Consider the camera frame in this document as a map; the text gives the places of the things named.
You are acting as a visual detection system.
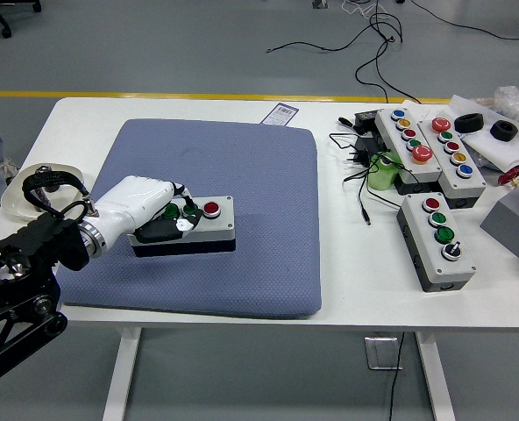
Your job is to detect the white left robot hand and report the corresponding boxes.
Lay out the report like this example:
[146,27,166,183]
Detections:
[90,175,202,245]

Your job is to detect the grey four-button control box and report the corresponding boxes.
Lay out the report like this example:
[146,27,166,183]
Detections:
[396,192,478,294]
[127,195,237,259]

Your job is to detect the grey five-button control box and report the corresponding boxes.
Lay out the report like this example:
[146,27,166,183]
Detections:
[375,107,444,196]
[418,116,488,210]

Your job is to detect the white shallow dish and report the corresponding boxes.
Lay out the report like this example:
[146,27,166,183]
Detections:
[0,161,89,223]

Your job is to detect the blue-grey padded mat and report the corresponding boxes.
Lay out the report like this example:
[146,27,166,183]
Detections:
[50,118,323,320]

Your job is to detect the purple barcode label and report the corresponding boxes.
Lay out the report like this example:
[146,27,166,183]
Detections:
[261,102,300,127]

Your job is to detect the white table leg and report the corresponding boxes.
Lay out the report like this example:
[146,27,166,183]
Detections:
[101,327,143,421]
[415,331,457,421]

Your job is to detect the black power adapter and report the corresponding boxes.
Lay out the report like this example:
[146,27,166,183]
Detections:
[345,133,386,168]
[353,109,386,135]

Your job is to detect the green tape roll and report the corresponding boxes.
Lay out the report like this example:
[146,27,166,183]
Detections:
[367,151,402,192]

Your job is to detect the metal floor socket plate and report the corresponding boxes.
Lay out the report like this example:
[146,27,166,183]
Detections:
[364,336,404,372]

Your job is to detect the grey block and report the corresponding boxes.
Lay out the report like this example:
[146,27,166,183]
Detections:
[480,179,519,260]

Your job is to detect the clear bubble wrap bag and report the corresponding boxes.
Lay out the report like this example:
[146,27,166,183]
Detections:
[491,85,519,128]

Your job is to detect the black floor cable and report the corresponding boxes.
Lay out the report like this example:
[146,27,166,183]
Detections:
[410,0,519,41]
[266,0,418,104]

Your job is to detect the black cable with barrel plug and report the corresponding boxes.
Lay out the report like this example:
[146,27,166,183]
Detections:
[328,131,373,227]

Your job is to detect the white floor cable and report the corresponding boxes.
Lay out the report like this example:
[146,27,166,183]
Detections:
[341,0,377,19]

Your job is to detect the black hanging cable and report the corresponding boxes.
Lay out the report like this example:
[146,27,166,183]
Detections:
[386,332,408,421]

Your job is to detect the black foam ring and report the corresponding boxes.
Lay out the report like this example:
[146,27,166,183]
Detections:
[489,120,518,142]
[454,112,485,133]

